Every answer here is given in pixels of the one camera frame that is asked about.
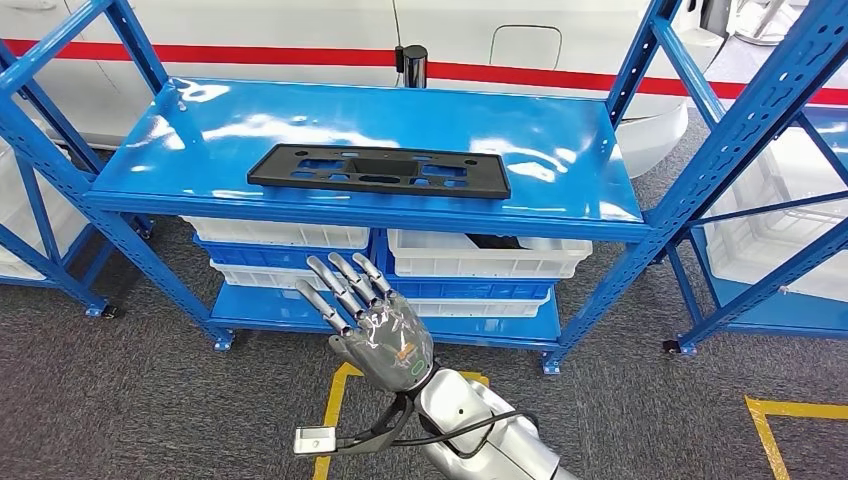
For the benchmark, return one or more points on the black plastic plate bracket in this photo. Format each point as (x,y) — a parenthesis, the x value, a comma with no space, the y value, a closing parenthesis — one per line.
(490,175)

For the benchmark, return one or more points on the blue metal shelf rack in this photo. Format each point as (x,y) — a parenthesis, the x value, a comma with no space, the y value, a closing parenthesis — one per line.
(66,281)
(762,311)
(331,112)

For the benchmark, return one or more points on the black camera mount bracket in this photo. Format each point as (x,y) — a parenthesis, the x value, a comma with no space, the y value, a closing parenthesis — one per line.
(391,424)

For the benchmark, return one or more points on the black plastic part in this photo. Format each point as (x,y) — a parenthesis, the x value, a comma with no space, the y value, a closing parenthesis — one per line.
(493,241)

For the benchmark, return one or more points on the large translucent white crate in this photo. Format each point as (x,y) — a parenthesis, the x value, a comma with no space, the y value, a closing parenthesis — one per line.
(69,222)
(782,238)

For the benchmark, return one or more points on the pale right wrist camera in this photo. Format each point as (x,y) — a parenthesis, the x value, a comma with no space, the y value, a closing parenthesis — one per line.
(314,440)

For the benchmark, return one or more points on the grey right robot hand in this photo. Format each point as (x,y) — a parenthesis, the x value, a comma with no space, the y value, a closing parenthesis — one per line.
(391,338)

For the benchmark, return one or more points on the blue plastic crate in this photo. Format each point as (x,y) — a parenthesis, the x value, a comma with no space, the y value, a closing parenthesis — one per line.
(278,257)
(477,289)

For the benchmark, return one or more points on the black stanchion post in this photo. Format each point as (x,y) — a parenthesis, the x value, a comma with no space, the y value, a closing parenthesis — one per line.
(414,66)

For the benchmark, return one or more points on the white car with red stripe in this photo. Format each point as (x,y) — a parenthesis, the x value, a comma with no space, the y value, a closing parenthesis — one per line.
(265,26)

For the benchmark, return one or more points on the white plastic crate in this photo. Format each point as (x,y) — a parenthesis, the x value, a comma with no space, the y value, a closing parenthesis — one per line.
(265,277)
(490,264)
(278,233)
(484,308)

